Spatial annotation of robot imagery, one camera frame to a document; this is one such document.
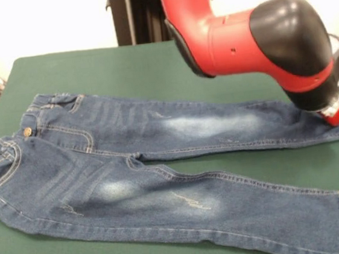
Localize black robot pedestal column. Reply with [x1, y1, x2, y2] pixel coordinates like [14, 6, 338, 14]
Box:
[107, 0, 176, 48]

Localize blue denim jeans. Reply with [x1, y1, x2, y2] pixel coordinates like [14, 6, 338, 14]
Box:
[0, 62, 339, 254]

